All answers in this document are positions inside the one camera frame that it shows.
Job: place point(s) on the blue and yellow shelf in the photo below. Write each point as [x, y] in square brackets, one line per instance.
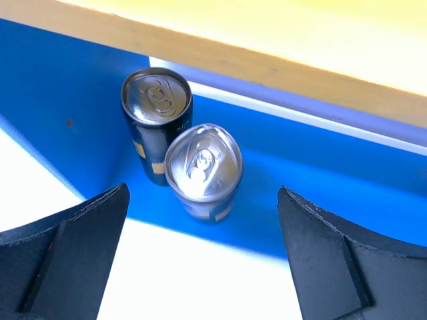
[60, 96]

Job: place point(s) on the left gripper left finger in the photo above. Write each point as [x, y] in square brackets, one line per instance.
[57, 267]

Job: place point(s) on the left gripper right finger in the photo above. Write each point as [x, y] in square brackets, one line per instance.
[341, 270]

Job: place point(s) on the black yellow can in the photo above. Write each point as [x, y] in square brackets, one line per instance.
[204, 166]
[158, 106]

